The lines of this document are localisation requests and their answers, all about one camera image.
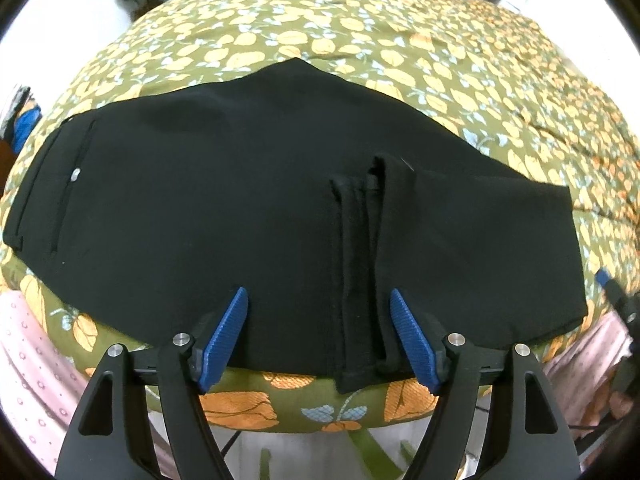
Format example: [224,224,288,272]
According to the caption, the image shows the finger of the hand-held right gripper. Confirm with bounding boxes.
[595,267,640,326]

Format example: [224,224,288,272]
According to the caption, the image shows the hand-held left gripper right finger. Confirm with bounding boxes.
[389,288,583,480]

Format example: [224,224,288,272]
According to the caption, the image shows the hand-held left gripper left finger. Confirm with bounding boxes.
[54,287,249,480]

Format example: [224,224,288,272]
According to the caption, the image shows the black pants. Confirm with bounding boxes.
[2,57,588,395]

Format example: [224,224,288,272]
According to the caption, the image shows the person's right leg pink pajama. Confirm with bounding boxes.
[542,310,636,411]

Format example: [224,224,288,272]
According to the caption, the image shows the pile of colourful clothes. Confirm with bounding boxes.
[0,85,43,153]

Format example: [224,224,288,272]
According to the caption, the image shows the green floral bed blanket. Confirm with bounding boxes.
[0,0,640,433]

